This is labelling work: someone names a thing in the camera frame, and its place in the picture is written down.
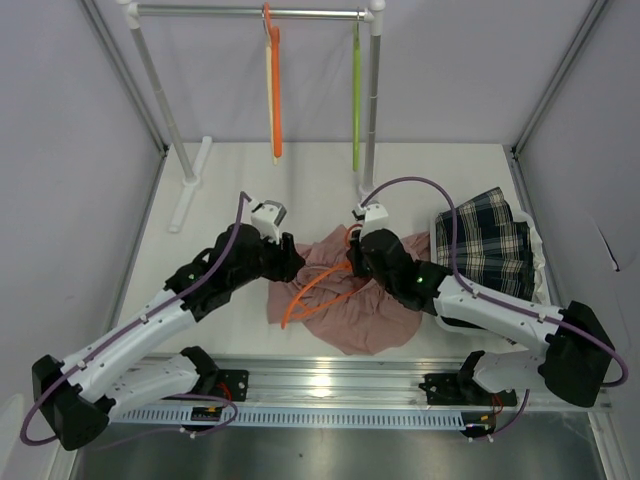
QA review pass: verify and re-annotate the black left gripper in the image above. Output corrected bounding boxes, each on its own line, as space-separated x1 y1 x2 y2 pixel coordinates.
230 228 304 290

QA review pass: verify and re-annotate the pink pleated skirt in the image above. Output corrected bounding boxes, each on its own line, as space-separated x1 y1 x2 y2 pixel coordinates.
266 224 434 356

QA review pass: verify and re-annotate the orange plastic hanger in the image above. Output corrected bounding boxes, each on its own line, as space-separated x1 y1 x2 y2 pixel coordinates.
278 222 367 330

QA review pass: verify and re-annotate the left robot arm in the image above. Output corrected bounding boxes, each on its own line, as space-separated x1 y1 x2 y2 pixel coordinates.
31 222 305 451

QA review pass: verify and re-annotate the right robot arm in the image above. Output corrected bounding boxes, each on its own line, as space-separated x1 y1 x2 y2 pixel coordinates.
347 229 615 408

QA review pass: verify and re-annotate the navy plaid skirt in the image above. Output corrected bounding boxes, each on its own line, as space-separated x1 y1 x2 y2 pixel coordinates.
434 187 537 302

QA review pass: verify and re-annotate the green plastic hanger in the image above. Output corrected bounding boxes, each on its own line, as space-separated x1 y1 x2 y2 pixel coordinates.
352 22 361 172

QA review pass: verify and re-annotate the white laundry basket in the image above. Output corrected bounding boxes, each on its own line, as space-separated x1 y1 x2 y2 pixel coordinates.
429 208 549 335

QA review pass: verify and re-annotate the white clothes rack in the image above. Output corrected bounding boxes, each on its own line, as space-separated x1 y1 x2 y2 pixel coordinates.
120 1 384 240

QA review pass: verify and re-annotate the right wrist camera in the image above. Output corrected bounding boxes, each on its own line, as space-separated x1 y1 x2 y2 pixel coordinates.
352 202 389 237

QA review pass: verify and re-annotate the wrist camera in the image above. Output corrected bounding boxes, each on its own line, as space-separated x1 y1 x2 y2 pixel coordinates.
249 199 287 244
352 202 389 237

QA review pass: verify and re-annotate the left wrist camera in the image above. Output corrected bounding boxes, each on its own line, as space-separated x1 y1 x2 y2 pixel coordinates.
249 199 287 244

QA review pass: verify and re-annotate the aluminium mounting rail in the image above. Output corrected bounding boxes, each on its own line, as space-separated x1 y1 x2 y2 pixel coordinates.
99 355 614 412

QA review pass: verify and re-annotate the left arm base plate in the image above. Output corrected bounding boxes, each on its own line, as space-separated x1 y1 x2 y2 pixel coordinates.
174 346 250 402

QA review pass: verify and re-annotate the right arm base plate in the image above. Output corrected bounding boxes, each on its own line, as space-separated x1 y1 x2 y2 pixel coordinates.
418 350 517 407

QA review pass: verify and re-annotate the slotted cable duct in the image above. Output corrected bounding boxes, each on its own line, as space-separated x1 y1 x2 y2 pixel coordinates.
114 404 466 431

